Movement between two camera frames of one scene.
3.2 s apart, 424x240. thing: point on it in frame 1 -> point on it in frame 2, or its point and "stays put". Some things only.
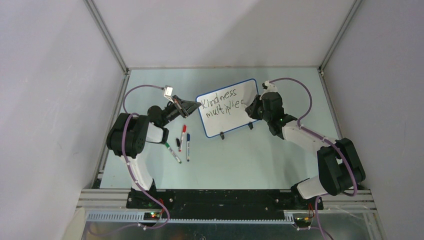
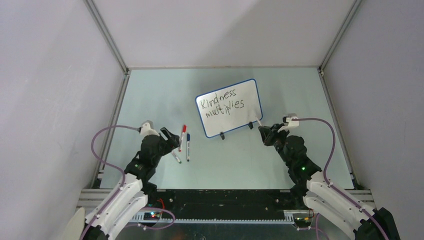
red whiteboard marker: [184, 131] stays put
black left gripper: [189, 107] -> [171, 143]
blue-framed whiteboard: [223, 109] stays put
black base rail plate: [222, 202] stays put
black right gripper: [252, 109] -> [268, 133]
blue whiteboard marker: [188, 141] stays put
